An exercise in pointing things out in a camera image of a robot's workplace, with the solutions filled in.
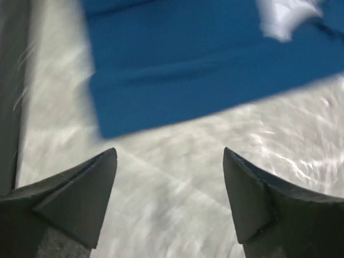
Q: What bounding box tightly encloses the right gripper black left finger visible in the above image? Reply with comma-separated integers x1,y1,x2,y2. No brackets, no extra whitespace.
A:
1,148,117,258

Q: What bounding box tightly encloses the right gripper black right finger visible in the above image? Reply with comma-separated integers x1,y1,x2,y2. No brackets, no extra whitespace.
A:
223,148,343,258

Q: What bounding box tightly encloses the blue cartoon print t-shirt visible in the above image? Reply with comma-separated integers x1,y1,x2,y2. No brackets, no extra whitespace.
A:
81,1,343,138

